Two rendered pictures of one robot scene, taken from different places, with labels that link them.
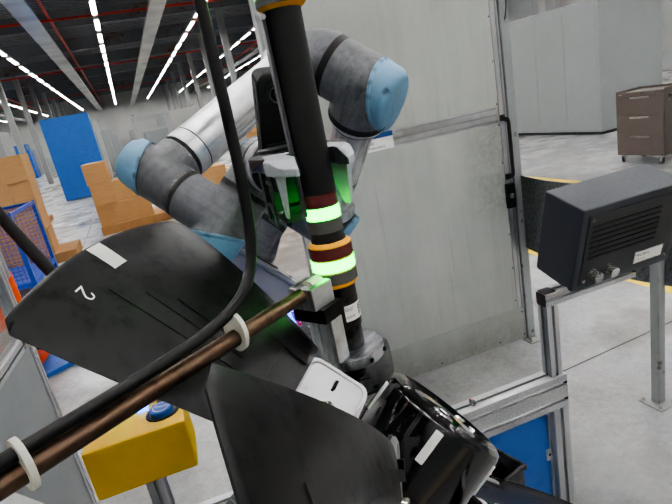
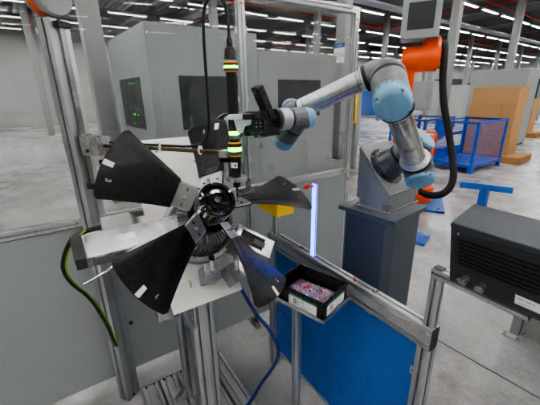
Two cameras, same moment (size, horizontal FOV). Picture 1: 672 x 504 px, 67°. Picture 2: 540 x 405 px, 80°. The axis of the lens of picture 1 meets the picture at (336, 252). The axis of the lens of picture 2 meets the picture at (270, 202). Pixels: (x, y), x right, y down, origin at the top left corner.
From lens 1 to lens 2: 1.06 m
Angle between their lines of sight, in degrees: 68
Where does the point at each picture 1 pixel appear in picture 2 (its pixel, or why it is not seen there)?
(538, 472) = (402, 372)
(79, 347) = (193, 141)
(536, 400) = (406, 325)
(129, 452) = not seen: hidden behind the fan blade
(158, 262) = (222, 132)
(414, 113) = not seen: outside the picture
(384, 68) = (383, 86)
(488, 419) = (375, 305)
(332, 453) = (141, 153)
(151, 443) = not seen: hidden behind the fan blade
